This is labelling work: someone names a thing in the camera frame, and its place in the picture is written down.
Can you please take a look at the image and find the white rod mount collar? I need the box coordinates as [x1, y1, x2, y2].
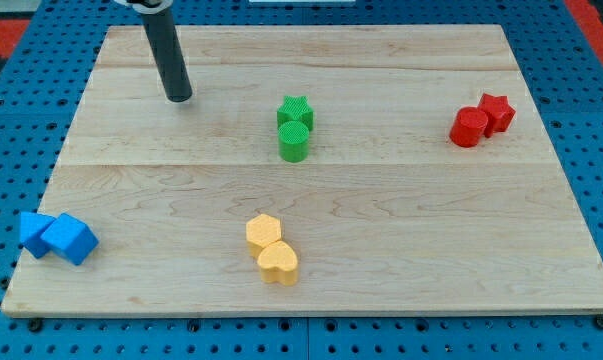
[114, 0, 173, 13]

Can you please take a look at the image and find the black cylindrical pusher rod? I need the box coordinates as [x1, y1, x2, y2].
[140, 7, 193, 103]

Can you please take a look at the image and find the green star block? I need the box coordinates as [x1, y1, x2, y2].
[277, 95, 314, 132]

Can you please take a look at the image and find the green cylinder block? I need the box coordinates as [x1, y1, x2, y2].
[278, 121, 310, 163]

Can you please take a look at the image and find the yellow hexagon block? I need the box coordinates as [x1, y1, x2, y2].
[246, 214, 283, 258]

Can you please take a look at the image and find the blue cube block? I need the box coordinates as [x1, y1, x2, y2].
[41, 213, 99, 266]

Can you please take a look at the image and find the light wooden board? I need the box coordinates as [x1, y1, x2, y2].
[1, 25, 603, 318]

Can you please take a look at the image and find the blue triangle block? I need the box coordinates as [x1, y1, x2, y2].
[19, 212, 55, 259]

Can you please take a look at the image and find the yellow heart block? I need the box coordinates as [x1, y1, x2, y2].
[257, 241, 299, 286]

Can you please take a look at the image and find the red cylinder block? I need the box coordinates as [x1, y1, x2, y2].
[449, 107, 489, 148]

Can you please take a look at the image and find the red star block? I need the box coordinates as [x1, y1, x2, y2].
[478, 93, 516, 138]

